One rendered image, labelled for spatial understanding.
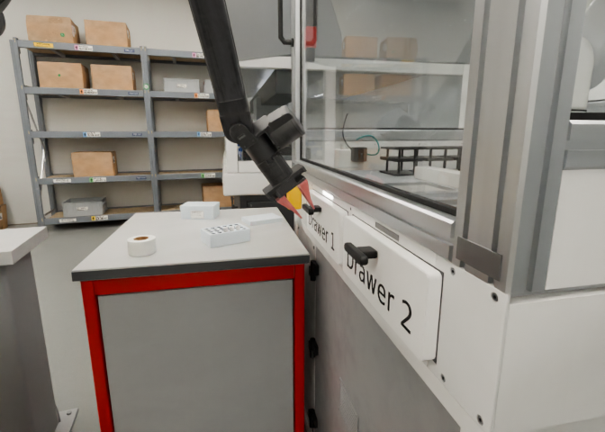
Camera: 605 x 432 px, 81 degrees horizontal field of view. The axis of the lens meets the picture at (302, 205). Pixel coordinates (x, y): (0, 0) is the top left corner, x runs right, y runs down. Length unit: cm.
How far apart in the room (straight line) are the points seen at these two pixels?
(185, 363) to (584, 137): 100
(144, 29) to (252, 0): 353
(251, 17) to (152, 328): 123
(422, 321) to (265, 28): 140
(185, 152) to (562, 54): 476
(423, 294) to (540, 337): 11
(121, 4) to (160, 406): 463
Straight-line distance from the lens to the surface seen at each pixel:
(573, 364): 45
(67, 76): 469
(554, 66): 34
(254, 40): 163
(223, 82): 67
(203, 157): 497
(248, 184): 160
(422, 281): 43
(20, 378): 148
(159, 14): 515
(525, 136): 33
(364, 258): 50
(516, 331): 38
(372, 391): 74
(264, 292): 100
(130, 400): 118
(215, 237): 103
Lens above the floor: 108
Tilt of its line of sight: 12 degrees down
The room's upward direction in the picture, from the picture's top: straight up
